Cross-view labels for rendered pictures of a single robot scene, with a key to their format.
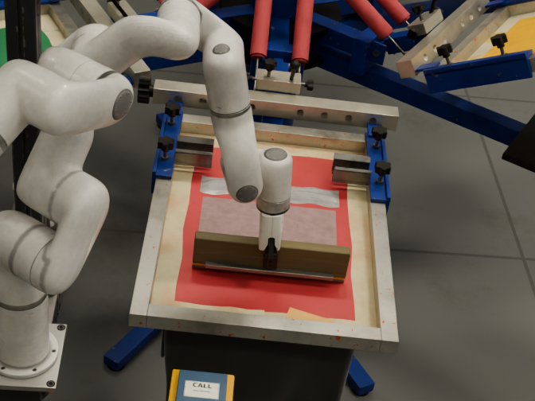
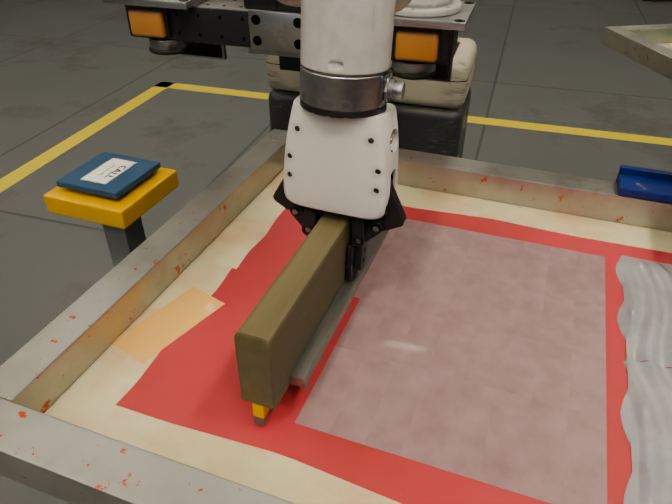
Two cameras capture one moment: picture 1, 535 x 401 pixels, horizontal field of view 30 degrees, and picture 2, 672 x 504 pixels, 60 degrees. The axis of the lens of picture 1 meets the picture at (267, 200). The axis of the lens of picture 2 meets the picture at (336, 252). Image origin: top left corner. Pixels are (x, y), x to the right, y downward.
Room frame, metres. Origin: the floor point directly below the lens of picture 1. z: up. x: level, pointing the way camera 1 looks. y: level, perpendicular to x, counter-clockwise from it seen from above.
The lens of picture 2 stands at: (1.92, -0.46, 1.34)
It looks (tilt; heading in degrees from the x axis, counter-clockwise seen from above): 35 degrees down; 114
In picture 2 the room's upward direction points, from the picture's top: straight up
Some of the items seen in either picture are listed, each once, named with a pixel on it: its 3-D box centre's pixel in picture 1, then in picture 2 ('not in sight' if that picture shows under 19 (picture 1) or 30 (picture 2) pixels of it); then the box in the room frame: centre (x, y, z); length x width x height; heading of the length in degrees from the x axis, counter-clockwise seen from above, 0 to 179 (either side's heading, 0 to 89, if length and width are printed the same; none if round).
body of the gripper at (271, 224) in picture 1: (271, 219); (340, 150); (1.73, -0.02, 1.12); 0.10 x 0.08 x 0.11; 4
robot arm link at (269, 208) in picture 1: (273, 196); (352, 83); (1.74, -0.01, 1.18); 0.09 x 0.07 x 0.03; 4
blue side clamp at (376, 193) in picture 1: (376, 172); not in sight; (2.17, -0.27, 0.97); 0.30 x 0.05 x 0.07; 3
